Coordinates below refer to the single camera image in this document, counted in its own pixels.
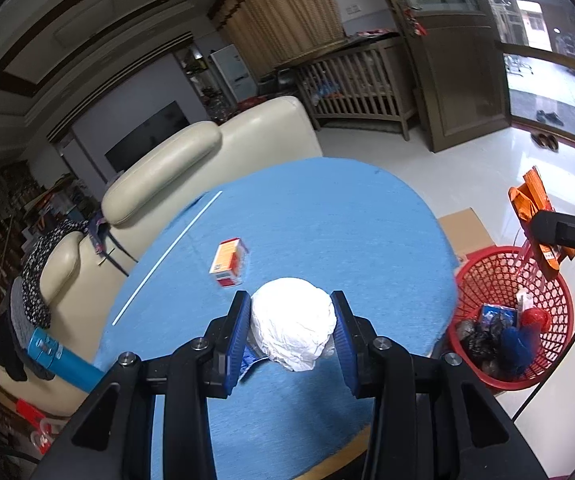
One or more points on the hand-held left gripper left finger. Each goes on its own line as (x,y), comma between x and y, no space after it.
(237,345)

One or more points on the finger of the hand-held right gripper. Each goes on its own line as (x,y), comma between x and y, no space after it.
(567,232)

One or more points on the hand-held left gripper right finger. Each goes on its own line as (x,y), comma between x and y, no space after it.
(347,350)

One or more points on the torn blue paper wrapper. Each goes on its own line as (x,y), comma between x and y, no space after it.
(251,360)

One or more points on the orange snack wrapper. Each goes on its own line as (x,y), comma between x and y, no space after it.
(535,197)

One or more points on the white paper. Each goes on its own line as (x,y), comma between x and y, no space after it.
(292,320)

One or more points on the white and red carton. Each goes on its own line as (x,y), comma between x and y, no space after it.
(523,302)

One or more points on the orange medicine box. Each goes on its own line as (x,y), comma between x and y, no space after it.
(225,260)

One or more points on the red wrapper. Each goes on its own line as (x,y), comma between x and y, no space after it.
(537,320)

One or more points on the red plastic basket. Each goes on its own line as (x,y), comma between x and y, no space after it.
(472,280)

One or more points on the blue carton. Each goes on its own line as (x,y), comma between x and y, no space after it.
(497,316)

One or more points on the blue plastic bag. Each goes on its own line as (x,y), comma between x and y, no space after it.
(515,350)

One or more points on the black plastic bag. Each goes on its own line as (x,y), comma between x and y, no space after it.
(477,347)

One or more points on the pair of brown slippers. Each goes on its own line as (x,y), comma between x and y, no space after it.
(545,141)

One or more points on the cardboard box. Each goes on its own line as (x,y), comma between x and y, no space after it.
(467,232)

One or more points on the round wooden table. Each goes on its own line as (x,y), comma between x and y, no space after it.
(337,452)

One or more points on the thin white stick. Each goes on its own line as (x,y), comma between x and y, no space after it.
(167,256)

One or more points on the pair of dark shoes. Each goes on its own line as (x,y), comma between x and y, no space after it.
(550,118)

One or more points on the round table with blue cloth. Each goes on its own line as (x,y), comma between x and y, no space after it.
(317,220)

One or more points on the glass patio door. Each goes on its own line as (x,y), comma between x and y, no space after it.
(542,75)

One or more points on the teal thermos bottle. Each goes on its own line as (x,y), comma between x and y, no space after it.
(67,360)

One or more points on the dark patterned cloth bag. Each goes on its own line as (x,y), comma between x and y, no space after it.
(98,232)

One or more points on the wooden glass-panel door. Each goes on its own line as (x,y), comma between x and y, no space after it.
(457,85)

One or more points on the cream leather sofa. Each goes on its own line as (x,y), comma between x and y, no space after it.
(247,140)

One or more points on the black white patterned garment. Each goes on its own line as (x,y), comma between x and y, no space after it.
(37,270)

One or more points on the red plastic stool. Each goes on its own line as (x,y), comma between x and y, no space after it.
(30,410)

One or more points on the grey knit garment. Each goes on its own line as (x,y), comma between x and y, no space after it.
(20,320)

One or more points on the black jacket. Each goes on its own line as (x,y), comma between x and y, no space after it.
(10,355)

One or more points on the black television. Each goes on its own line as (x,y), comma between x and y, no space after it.
(147,135)

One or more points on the wooden crib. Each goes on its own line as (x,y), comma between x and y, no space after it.
(357,90)

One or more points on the red door ornament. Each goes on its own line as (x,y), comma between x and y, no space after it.
(415,22)

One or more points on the glass display cabinet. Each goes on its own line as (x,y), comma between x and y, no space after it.
(202,85)

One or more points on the black leather armchair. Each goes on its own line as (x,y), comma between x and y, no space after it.
(280,84)

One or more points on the white standing air conditioner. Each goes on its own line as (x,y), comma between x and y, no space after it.
(232,72)

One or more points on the folded patterned cloth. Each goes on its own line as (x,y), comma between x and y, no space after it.
(375,33)

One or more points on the beige curtain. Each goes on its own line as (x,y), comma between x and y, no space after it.
(287,10)

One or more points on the white wall switch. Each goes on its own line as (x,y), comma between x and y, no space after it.
(352,9)

